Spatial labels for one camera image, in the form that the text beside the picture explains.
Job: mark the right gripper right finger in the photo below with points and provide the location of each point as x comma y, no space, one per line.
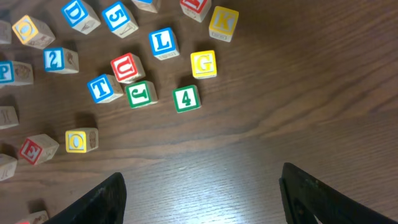
308,200

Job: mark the blue L block right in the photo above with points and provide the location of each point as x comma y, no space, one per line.
163,44

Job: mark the blue D block right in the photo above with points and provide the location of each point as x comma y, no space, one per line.
148,5

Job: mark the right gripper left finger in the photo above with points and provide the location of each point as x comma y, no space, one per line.
104,204

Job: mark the blue P block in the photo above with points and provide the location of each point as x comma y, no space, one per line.
16,73

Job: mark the green N block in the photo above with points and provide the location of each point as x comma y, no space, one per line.
8,166

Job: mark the blue d block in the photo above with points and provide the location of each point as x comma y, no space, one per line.
80,16
148,5

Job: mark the yellow G block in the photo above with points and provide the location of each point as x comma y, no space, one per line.
203,64

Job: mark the red H block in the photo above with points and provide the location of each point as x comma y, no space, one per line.
196,9

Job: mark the green 4 block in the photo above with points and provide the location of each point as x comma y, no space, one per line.
186,98

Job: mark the red A block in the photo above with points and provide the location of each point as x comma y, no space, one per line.
35,218

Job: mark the green R block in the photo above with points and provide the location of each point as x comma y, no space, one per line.
8,117

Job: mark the green J block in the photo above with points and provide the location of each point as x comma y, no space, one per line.
141,94

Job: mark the yellow O block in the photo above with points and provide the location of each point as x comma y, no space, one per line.
81,140

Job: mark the red E block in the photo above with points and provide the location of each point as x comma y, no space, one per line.
38,149

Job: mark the blue 5 block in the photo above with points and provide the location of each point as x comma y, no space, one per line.
120,20

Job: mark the yellow K block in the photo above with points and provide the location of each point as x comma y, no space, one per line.
223,23

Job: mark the blue T block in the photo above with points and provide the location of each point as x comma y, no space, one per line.
105,89

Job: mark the blue D block left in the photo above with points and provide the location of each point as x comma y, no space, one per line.
80,16

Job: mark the yellow block top middle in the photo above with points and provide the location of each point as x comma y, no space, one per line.
33,32

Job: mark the blue 2 block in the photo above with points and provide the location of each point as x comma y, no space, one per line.
60,60

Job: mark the red U block right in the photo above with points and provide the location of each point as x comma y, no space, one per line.
128,68

